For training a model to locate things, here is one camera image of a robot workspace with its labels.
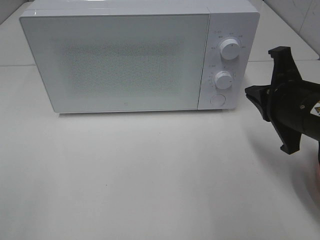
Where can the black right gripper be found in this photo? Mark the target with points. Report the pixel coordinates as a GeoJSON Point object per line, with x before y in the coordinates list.
{"type": "Point", "coordinates": [294, 108]}

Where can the round white door button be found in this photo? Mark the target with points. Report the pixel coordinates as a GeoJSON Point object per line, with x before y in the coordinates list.
{"type": "Point", "coordinates": [218, 100]}

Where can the white microwave door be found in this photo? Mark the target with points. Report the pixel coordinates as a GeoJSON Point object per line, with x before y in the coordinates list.
{"type": "Point", "coordinates": [91, 64]}

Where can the pink plate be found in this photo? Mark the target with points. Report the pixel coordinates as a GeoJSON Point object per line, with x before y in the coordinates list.
{"type": "Point", "coordinates": [317, 176]}

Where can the lower white timer knob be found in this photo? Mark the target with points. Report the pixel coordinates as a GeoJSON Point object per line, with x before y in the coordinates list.
{"type": "Point", "coordinates": [223, 80]}

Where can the upper white power knob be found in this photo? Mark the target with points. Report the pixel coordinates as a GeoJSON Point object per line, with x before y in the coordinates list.
{"type": "Point", "coordinates": [230, 48]}

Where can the white microwave oven body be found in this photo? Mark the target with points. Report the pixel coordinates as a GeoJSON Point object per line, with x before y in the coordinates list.
{"type": "Point", "coordinates": [227, 18]}

